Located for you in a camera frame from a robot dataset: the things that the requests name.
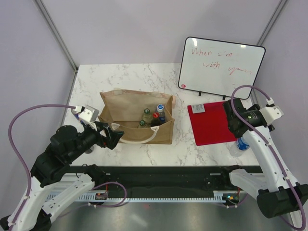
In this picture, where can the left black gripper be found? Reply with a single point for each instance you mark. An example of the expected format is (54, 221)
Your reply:
(104, 141)

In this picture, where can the blue label plastic bottle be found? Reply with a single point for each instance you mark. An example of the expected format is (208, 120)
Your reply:
(239, 147)

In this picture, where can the brown canvas tote bag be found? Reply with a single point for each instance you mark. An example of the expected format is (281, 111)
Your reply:
(123, 110)

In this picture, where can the black drink can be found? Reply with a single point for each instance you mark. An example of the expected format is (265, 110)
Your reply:
(90, 150)

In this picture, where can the clear soda water bottle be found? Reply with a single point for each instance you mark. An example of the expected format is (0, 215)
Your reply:
(142, 124)

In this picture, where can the green cap glass bottle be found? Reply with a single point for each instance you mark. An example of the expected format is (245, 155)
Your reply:
(147, 116)

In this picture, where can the glass cola bottle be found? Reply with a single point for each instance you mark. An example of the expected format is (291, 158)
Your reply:
(155, 120)

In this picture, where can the blue label water bottle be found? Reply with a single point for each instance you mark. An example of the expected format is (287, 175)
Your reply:
(161, 112)

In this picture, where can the blue red drink can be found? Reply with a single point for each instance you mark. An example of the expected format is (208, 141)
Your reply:
(76, 114)

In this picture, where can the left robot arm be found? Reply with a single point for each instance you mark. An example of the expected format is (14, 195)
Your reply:
(34, 212)

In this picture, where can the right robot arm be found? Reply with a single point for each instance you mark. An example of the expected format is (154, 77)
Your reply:
(279, 191)

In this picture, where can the red clip file folder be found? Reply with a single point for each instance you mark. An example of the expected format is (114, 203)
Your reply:
(209, 123)

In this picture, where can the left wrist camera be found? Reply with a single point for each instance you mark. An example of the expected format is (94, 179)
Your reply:
(87, 116)

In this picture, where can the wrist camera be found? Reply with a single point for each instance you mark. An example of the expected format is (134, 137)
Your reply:
(271, 112)
(87, 116)

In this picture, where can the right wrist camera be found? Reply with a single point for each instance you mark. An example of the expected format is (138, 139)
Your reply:
(271, 112)

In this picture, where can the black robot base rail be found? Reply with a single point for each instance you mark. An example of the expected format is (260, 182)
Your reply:
(165, 181)

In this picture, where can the white whiteboard black frame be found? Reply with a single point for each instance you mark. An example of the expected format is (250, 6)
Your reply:
(218, 67)

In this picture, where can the white slotted cable duct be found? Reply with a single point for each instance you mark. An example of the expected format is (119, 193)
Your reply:
(217, 197)

